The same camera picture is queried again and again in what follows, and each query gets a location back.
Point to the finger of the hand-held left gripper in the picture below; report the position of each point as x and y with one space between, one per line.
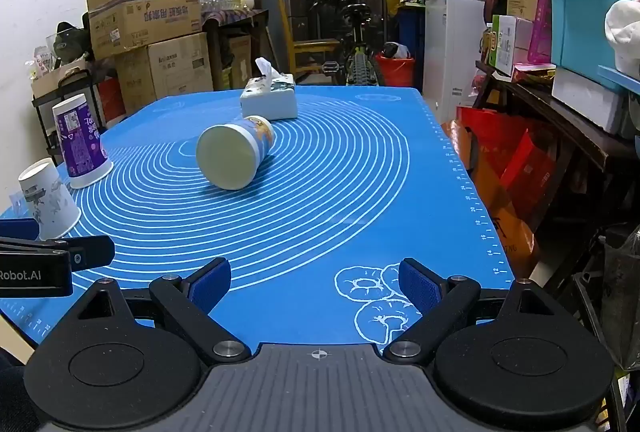
87 249

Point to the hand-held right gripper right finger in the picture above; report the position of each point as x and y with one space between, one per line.
419 288

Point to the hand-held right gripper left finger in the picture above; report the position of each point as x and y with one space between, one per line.
210 284

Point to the blue and white paper cup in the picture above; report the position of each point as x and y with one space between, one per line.
236 151

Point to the grey patterned paper cup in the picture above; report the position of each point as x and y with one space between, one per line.
47 199

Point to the purple paper cup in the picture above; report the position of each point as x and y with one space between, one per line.
80 142

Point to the blue silicone mat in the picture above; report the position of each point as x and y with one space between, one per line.
280 192

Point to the red shopping bag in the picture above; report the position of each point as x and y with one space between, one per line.
505 172

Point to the white tissue box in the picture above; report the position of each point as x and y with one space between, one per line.
270 98

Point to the brown cardboard box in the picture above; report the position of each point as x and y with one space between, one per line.
165 70

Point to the dark wooden shelf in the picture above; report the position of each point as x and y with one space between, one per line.
560 132

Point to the red bucket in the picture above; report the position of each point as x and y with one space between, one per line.
396 68

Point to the large open cardboard box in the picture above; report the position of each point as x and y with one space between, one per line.
142 15

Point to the white foam box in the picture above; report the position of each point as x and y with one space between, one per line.
587 100

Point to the white cabinet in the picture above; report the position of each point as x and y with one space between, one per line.
452 37

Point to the wooden chair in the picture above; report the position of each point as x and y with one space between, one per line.
305 42

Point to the green and white carton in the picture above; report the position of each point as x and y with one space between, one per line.
507 43

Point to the black bicycle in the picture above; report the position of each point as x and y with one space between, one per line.
350 32

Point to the pink box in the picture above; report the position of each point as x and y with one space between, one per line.
541 22

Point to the turquoise plastic storage bin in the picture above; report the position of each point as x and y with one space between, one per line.
587 20

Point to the white cloth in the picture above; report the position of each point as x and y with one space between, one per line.
622 32

